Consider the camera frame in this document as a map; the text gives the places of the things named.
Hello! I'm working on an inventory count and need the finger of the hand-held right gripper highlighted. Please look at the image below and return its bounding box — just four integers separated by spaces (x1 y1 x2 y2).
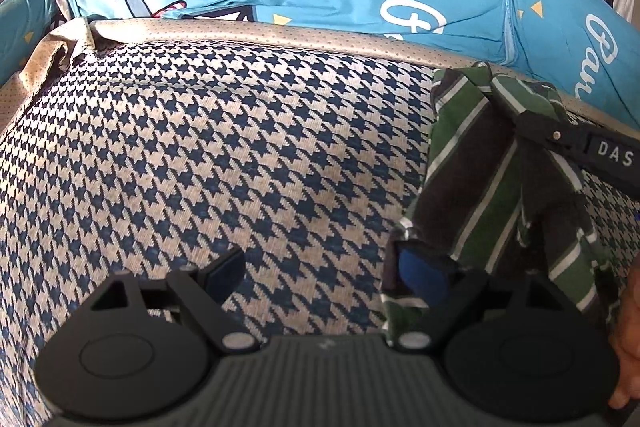
487 89 589 158

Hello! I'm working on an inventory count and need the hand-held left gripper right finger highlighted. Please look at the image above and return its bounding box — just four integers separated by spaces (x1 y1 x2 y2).
396 242 559 354

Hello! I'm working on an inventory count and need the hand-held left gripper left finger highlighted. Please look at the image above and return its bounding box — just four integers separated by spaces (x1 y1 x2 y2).
90 249 261 355

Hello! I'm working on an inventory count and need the green brown striped T-shirt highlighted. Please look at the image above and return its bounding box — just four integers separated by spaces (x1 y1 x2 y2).
380 62 626 349

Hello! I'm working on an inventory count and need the person's right hand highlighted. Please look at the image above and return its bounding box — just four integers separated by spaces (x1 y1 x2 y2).
606 252 640 413

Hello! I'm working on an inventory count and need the houndstooth woven bed mat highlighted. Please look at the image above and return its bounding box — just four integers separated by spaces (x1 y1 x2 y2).
0 39 640 427

